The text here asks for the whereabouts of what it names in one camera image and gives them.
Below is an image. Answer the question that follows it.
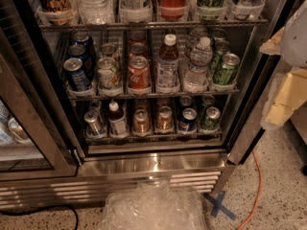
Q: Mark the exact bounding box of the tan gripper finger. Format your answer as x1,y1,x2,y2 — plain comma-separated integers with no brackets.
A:
259,27,284,56
260,67,307,130

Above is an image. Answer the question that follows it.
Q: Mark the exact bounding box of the orange soda can front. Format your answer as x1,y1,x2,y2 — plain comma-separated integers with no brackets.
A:
156,106,173,130

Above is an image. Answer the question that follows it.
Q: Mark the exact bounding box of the orange soda can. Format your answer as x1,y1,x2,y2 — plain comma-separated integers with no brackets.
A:
156,106,173,130
133,109,151,135

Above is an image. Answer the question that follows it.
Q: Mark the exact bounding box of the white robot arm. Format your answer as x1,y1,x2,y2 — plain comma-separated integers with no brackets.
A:
259,0,307,130

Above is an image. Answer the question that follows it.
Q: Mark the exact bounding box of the green can middle front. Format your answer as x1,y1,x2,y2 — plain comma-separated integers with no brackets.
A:
212,53,240,85

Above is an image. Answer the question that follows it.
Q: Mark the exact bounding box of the open fridge door right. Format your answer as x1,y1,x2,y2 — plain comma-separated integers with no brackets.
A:
227,57,292,165

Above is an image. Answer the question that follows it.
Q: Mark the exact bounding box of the green can top shelf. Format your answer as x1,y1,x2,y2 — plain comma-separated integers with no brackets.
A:
197,0,224,20

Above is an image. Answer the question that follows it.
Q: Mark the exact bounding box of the water bottle middle shelf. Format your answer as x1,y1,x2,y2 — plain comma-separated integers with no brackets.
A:
184,36,213,86

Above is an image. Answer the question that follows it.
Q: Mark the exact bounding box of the water bottle shelf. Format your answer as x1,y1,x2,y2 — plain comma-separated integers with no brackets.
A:
184,36,213,86
79,0,114,25

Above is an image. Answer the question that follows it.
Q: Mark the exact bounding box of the green can bottom front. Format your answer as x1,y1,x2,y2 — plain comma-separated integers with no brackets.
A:
201,106,221,130

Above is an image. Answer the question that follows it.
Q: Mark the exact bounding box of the blue pepsi can bottom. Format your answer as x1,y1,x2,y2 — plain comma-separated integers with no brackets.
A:
178,108,197,131

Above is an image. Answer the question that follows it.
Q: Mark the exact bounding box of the tea bottle middle shelf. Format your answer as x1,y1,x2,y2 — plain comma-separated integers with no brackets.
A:
156,34,178,88

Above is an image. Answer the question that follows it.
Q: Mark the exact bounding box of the tea bottle shelf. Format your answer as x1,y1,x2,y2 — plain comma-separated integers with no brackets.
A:
156,34,178,88
107,101,128,136

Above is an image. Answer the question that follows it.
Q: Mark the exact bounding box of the red coke can top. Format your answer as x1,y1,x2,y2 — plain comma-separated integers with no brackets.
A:
157,0,185,20

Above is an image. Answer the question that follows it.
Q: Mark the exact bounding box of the red coke can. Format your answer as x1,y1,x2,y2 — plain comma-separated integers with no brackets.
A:
157,0,185,20
129,57,151,89
129,43,148,58

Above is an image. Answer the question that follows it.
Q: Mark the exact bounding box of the red coke can front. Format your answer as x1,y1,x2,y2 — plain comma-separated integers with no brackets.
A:
129,57,151,89

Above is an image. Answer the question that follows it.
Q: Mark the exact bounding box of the orange soda can left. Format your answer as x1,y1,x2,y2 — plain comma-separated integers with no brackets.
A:
133,109,151,135

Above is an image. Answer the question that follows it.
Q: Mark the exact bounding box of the white green can middle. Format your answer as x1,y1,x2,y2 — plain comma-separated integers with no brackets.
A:
97,57,120,89

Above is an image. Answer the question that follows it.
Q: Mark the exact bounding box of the tea bottle bottom shelf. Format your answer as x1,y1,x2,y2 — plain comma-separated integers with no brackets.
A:
107,101,128,136

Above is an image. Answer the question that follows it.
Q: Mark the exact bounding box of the stainless steel fridge cabinet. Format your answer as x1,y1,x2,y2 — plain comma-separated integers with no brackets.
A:
0,0,307,209

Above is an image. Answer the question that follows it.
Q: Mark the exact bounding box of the water bottle top shelf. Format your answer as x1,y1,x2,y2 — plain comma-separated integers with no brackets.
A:
79,0,114,25

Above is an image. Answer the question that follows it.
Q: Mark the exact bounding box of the silver can bottom left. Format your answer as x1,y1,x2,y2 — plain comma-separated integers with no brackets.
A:
83,110,105,136

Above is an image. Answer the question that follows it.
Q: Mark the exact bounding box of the blue can middle front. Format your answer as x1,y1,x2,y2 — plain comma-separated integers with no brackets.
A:
63,57,91,91

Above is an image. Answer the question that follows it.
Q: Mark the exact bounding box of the tan can top left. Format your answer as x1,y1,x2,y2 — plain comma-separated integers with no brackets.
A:
39,0,71,25

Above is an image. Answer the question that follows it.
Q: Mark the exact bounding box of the glass fridge door left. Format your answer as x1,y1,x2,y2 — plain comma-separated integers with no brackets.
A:
0,32,77,181

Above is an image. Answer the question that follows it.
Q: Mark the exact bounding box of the blue tape cross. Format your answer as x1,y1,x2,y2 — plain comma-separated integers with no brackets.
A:
203,191,236,220

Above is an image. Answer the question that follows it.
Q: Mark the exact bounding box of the clear plastic wrap bundle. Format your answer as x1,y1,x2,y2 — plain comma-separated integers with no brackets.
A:
99,182,207,230

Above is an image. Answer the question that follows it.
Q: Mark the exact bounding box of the orange power cable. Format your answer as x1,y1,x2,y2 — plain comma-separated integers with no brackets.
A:
237,150,263,230

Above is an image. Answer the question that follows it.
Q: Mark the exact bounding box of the black cable on floor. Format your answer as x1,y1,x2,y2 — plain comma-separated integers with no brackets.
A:
0,204,80,230

